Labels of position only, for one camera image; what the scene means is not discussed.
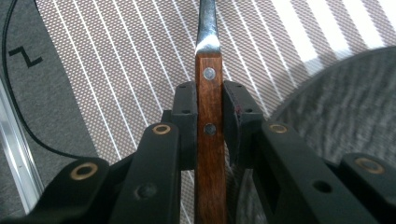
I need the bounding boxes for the striped woven placemat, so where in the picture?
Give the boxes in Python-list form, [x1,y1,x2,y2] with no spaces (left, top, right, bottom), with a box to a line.
[34,0,396,224]

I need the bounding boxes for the dark grey round cushion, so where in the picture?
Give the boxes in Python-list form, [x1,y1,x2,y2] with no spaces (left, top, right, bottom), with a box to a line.
[228,46,396,224]

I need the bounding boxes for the wooden-handled knife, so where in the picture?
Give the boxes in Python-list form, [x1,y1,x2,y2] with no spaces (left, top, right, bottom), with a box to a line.
[194,0,228,224]

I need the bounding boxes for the black floor cable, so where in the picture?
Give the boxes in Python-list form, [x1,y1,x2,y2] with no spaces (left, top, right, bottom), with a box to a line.
[0,0,102,161]

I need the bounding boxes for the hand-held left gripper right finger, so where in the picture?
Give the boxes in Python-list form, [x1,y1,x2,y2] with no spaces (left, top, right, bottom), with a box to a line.
[223,79,265,169]

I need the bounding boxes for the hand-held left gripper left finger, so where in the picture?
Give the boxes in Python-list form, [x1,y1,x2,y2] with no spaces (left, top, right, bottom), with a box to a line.
[170,80,199,171]

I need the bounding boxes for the aluminium floor rail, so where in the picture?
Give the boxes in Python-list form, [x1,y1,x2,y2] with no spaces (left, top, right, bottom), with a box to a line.
[0,77,45,217]

